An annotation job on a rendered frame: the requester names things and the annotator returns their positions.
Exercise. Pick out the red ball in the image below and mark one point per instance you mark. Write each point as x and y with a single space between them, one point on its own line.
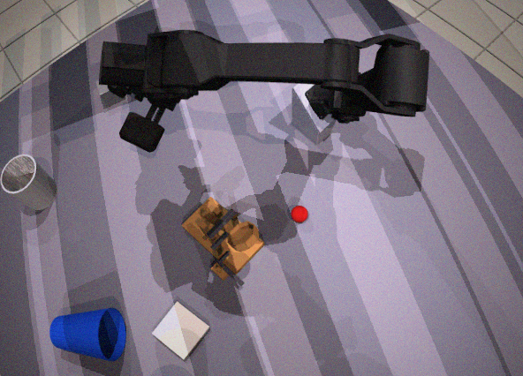
299 214

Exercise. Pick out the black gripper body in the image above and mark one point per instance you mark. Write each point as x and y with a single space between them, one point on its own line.
141 131

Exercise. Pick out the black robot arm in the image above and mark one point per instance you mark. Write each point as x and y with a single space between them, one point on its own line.
180 63

